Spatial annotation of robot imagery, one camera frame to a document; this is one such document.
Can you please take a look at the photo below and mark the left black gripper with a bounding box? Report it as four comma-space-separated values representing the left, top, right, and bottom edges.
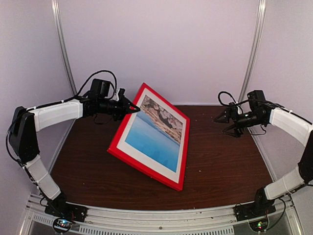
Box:
98, 94, 140, 121

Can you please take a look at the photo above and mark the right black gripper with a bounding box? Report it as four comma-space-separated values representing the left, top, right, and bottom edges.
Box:
214, 107, 265, 137

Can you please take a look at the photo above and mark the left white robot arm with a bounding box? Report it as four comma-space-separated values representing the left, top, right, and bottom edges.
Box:
5, 79, 140, 217

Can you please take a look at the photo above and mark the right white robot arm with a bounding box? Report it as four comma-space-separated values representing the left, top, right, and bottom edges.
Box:
214, 90, 313, 216

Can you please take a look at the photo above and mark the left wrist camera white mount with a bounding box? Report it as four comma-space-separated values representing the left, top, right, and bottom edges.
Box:
113, 88, 125, 101

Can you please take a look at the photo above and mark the right black cable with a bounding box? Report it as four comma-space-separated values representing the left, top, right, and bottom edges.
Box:
218, 91, 267, 136

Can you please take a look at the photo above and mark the black cable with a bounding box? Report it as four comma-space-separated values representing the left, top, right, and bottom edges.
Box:
73, 70, 117, 124
218, 91, 267, 136

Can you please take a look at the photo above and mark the left black cable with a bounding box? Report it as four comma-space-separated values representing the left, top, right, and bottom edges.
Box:
73, 70, 117, 124

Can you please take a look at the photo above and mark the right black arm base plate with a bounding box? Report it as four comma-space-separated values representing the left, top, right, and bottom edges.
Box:
233, 202, 276, 222

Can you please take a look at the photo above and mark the right aluminium corner post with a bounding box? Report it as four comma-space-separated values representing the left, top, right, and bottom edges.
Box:
238, 0, 267, 102

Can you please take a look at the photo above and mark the aluminium corner post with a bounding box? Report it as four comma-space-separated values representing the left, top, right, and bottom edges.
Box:
238, 0, 267, 102
51, 0, 77, 96

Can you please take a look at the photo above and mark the aluminium front rail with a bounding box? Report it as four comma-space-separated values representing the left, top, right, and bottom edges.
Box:
19, 204, 301, 235

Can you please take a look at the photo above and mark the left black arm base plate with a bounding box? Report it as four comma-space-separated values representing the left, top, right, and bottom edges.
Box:
45, 203, 88, 222

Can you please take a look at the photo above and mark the left aluminium corner post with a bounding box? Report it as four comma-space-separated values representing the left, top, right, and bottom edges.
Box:
51, 0, 77, 96

